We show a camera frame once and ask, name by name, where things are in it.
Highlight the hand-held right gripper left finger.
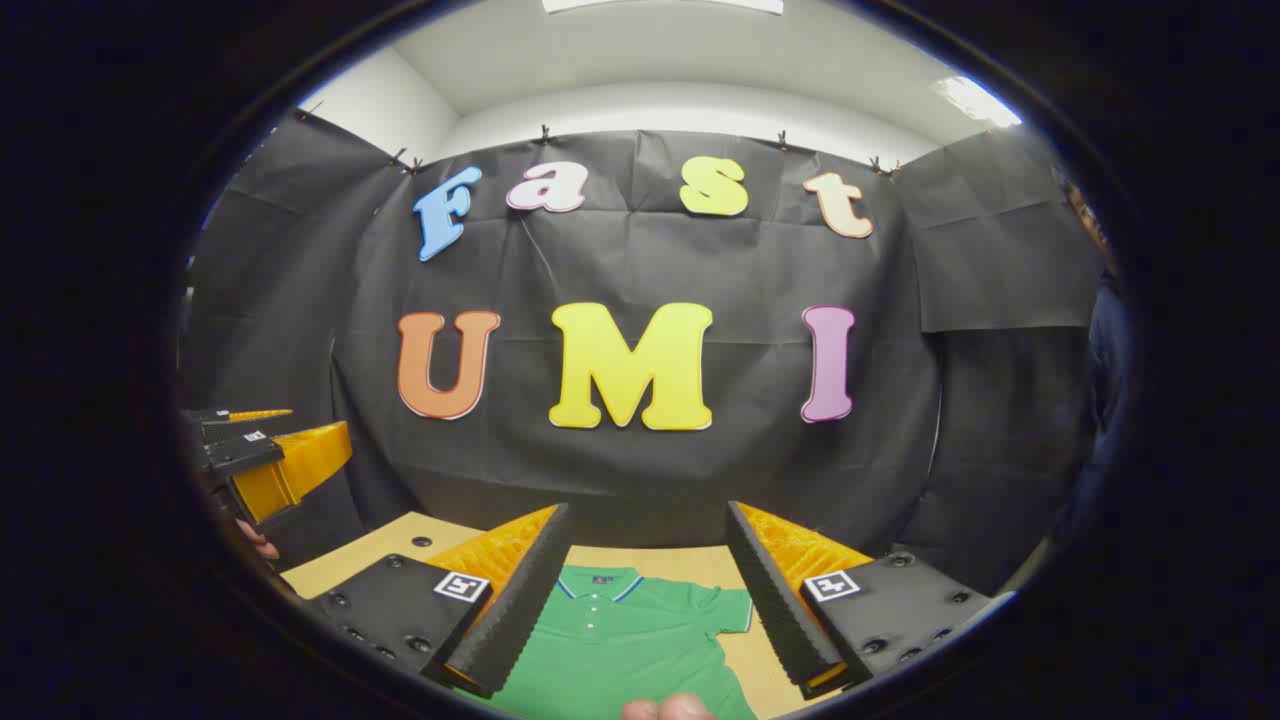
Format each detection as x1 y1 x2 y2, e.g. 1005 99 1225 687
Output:
300 502 575 701

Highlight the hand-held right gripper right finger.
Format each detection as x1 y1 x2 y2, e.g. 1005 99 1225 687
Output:
726 501 993 701

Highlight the green T-shirt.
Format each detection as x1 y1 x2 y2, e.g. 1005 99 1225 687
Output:
455 565 759 720

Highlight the black backdrop cloth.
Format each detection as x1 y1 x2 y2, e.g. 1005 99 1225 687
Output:
178 108 1106 601

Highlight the ceiling light panel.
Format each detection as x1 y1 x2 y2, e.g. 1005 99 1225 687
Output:
542 0 786 15
932 76 1023 129

